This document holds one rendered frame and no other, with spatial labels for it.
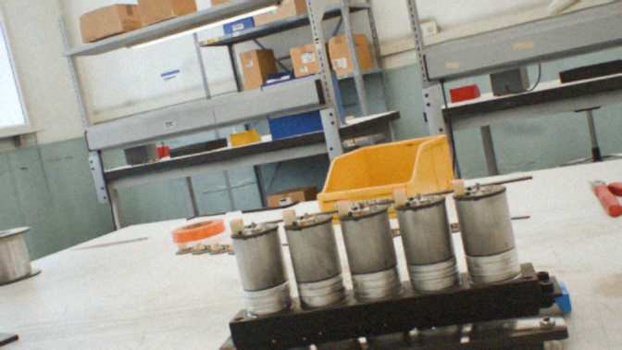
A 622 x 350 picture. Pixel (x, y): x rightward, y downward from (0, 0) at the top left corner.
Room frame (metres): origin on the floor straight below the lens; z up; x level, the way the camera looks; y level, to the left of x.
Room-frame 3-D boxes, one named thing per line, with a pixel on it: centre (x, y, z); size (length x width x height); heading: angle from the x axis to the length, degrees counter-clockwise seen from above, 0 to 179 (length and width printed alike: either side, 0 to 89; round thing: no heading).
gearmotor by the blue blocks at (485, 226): (0.33, -0.07, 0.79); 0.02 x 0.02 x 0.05
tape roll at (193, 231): (0.79, 0.14, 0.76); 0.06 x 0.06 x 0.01
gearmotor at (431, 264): (0.34, -0.05, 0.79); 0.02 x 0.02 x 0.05
